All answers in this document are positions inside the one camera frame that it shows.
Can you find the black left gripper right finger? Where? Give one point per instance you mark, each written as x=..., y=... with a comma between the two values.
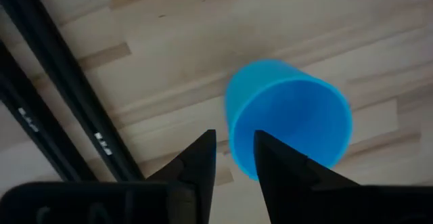
x=280, y=176

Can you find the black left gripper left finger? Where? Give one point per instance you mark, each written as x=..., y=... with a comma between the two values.
x=199, y=163

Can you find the blue plastic mug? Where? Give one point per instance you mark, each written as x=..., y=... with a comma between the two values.
x=291, y=115

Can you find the black aluminium table rail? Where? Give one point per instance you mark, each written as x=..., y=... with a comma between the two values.
x=69, y=76
x=45, y=136

